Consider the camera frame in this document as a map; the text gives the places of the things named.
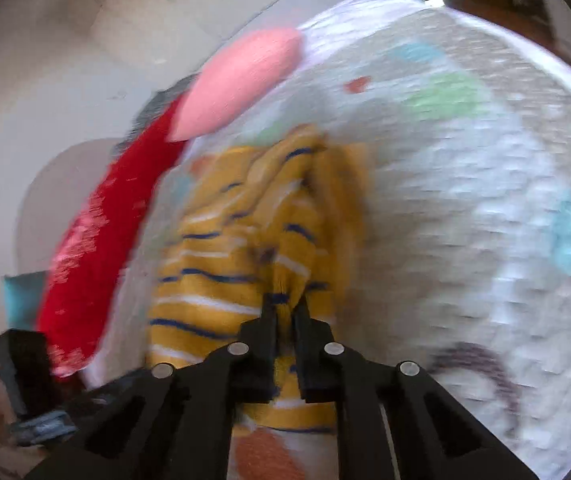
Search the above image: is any grey fuzzy pillow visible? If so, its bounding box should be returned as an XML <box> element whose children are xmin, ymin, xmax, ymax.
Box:
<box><xmin>116</xmin><ymin>75</ymin><xmax>201</xmax><ymax>153</ymax></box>

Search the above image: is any grey patterned quilted blanket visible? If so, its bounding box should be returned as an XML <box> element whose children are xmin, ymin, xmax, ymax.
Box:
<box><xmin>90</xmin><ymin>7</ymin><xmax>571</xmax><ymax>480</ymax></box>

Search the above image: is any pink pillow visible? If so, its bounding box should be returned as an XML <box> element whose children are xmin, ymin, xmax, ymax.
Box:
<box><xmin>168</xmin><ymin>27</ymin><xmax>303</xmax><ymax>143</ymax></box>

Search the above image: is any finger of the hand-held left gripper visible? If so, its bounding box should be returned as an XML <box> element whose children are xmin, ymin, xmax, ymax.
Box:
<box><xmin>66</xmin><ymin>370</ymin><xmax>152</xmax><ymax>413</ymax></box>

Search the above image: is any white bed sheet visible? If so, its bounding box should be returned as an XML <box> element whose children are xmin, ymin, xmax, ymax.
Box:
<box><xmin>295</xmin><ymin>0</ymin><xmax>571</xmax><ymax>126</ymax></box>

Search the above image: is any light rounded headboard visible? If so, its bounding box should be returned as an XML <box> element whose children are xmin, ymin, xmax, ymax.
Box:
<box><xmin>13</xmin><ymin>137</ymin><xmax>131</xmax><ymax>281</ymax></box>

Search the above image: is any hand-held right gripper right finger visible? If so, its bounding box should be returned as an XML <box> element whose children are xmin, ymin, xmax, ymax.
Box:
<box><xmin>293</xmin><ymin>297</ymin><xmax>539</xmax><ymax>480</ymax></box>

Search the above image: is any teal cushion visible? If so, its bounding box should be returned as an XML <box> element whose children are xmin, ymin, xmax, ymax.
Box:
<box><xmin>3</xmin><ymin>270</ymin><xmax>49</xmax><ymax>331</ymax></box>

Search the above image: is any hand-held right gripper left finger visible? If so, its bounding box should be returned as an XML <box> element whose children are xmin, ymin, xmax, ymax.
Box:
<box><xmin>26</xmin><ymin>294</ymin><xmax>277</xmax><ymax>480</ymax></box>

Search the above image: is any red pillow with white print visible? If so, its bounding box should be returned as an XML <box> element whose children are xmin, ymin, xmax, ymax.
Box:
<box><xmin>36</xmin><ymin>97</ymin><xmax>189</xmax><ymax>378</ymax></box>

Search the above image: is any mustard striped knit sweater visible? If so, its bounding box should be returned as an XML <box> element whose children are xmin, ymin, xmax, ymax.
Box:
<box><xmin>146</xmin><ymin>125</ymin><xmax>371</xmax><ymax>433</ymax></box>

